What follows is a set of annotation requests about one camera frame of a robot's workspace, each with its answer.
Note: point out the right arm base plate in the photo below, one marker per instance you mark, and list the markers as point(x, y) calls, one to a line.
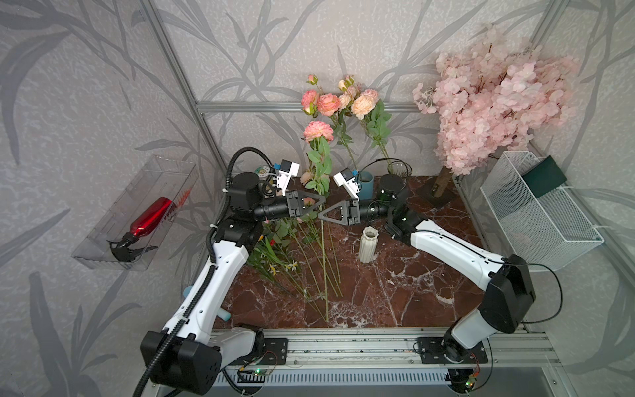
point(435, 350)

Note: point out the pink peach rose stem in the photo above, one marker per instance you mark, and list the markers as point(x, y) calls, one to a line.
point(315, 102)

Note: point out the small white yellow flowers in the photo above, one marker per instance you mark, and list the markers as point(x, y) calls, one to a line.
point(276, 268)

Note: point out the white ribbed vase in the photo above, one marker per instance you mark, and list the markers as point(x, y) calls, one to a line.
point(368, 244)

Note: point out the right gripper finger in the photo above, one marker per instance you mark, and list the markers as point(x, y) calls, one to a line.
point(337, 209)
point(331, 219)

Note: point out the teal ceramic vase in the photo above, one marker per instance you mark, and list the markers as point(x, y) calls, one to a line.
point(366, 184)

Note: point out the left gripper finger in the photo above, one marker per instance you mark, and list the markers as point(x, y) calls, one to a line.
point(313, 199)
point(311, 212)

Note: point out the pink white rose stem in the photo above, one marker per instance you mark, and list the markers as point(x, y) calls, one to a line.
point(353, 89)

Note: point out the white wire mesh basket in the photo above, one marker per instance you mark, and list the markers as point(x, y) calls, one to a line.
point(551, 230)

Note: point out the cream peach rose stem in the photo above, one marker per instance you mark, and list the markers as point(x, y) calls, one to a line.
point(374, 119)

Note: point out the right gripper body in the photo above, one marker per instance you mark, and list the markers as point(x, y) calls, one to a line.
point(369, 212)

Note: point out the dark green card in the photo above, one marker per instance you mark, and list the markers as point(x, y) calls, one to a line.
point(544, 177)

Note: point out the teal plastic scraper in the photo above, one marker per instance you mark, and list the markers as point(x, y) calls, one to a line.
point(222, 313)

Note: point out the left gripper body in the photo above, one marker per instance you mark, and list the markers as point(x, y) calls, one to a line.
point(274, 208)

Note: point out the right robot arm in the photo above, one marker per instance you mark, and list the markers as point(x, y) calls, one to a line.
point(505, 281)

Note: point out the pink cherry blossom tree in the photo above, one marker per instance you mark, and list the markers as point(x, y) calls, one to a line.
point(491, 96)

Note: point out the small pink rose stem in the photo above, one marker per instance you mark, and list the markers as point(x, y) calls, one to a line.
point(313, 235)

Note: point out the clear glass vase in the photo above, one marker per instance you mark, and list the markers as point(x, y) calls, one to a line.
point(400, 168)

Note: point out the aluminium front rail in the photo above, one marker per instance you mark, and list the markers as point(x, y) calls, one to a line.
point(379, 348)

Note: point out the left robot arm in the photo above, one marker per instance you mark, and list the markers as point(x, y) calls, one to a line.
point(185, 355)

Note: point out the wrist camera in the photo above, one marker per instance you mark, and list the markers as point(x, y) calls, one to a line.
point(348, 180)
point(283, 174)

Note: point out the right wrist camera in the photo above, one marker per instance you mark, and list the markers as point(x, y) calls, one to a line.
point(348, 180)

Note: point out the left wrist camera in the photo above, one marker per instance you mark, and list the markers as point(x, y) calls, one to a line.
point(283, 174)

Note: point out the single pink rose stem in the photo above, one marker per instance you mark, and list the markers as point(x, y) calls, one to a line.
point(318, 135)

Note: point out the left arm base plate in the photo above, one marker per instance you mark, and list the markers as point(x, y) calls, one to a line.
point(275, 352)

